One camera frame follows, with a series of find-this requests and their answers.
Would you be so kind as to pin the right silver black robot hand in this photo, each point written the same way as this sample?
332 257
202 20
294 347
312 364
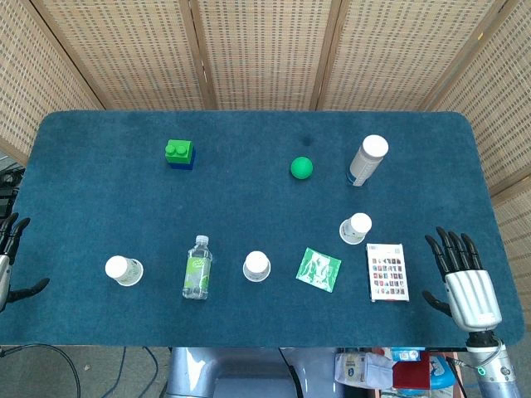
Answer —
469 290

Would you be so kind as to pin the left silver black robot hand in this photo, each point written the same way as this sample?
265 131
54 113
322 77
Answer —
4 273

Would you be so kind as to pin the green leaf print paper cup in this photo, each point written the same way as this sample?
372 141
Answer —
120 268

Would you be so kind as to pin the blue flower print paper cup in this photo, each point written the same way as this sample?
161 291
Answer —
357 226
256 265

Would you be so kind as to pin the silver blue robot base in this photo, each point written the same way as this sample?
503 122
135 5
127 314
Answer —
232 373

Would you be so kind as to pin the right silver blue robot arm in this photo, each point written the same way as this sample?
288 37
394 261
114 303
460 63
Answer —
493 369

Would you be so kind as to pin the black floor equipment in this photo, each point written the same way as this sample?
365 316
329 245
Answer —
8 195

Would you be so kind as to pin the white picture grid card box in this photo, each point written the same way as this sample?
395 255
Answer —
388 273

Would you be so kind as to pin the blue plastic stool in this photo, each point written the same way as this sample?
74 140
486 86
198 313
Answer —
443 375

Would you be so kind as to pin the blue white small box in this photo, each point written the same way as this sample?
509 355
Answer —
404 355

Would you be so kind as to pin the red box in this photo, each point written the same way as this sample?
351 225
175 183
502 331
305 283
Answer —
410 373

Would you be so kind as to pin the white plastic bag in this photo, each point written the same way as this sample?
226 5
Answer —
361 369

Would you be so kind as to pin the green white sachet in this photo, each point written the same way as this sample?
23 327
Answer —
318 269

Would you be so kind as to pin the tall white plastic bottle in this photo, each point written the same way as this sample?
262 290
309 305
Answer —
367 161

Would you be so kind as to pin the clear green label water bottle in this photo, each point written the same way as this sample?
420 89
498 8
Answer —
197 269

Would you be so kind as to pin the green ball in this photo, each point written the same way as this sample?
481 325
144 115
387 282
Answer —
301 168

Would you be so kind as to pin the blue toy building brick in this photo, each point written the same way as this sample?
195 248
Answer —
182 165

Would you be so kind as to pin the green toy building brick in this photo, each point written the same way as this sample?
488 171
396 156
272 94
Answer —
177 150

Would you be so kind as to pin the blue carpet table mat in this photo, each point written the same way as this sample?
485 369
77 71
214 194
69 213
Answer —
249 207

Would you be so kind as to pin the woven rattan folding screen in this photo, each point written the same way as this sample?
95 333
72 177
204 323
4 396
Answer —
265 54

